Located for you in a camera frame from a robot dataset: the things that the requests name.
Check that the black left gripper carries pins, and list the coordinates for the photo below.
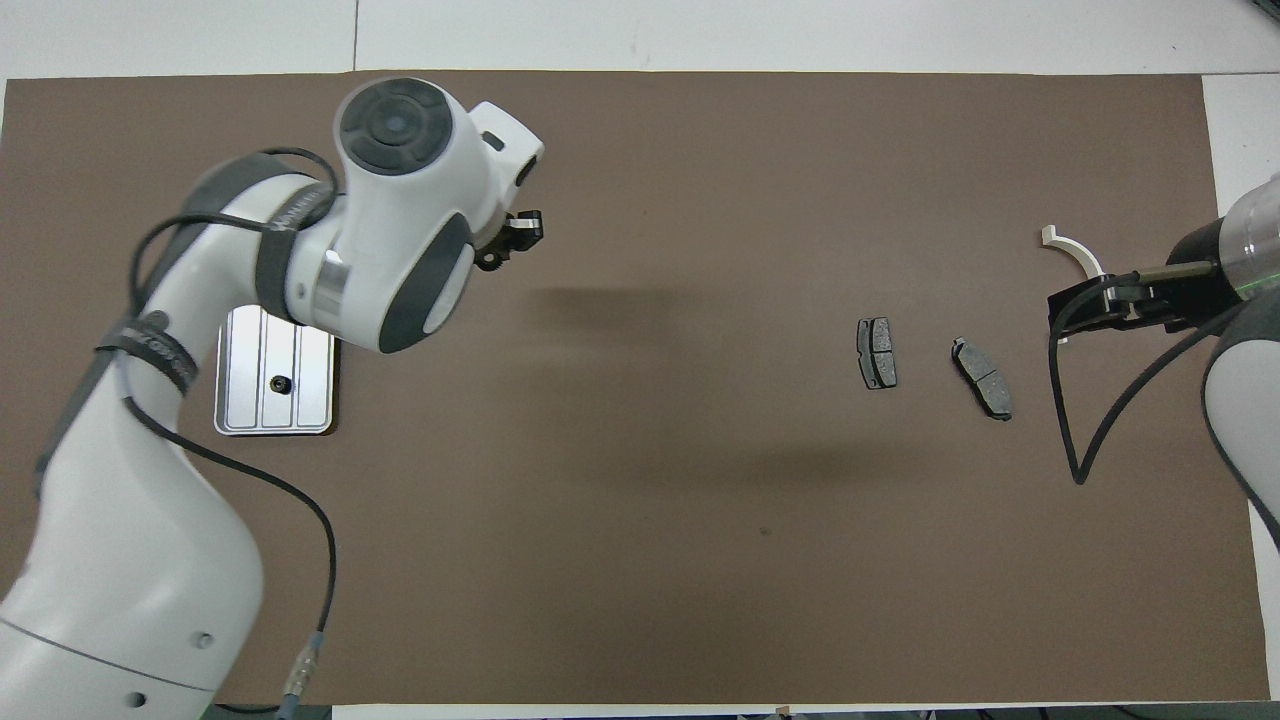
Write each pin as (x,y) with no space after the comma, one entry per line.
(520,228)

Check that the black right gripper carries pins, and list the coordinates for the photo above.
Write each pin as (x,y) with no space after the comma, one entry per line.
(1200,275)

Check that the large black bearing gear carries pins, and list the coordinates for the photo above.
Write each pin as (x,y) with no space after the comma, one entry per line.
(490,263)

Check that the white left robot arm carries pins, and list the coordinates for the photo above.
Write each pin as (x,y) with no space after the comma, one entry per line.
(120,560)

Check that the silver metal tray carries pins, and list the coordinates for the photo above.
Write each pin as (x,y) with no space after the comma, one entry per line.
(310,400)

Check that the dark tapered brake pad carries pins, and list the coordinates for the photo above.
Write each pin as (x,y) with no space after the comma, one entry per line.
(982,378)

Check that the dark rectangular brake pad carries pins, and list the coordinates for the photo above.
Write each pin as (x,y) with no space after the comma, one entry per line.
(878,352)

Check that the brown table mat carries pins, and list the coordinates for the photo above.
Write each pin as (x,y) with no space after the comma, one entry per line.
(700,550)

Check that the white curved plastic bracket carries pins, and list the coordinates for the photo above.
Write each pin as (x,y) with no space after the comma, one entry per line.
(1075,248)

